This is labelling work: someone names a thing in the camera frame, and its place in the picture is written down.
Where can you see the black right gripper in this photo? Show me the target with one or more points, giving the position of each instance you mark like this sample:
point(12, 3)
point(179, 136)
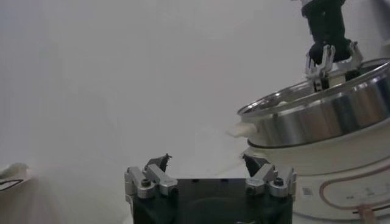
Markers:
point(326, 27)

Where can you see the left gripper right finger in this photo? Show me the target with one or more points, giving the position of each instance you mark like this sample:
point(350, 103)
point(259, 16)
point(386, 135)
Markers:
point(268, 179)

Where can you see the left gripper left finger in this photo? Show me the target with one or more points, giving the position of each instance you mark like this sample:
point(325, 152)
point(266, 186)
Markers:
point(155, 179)

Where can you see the white steamed baozi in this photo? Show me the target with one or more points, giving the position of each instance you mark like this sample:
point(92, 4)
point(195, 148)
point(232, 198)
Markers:
point(281, 103)

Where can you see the perforated steel steamer basket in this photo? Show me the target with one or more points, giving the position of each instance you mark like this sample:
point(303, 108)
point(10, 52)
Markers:
point(320, 121)

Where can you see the white folded cloth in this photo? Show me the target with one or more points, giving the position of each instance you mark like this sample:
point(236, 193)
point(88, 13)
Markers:
point(13, 170)

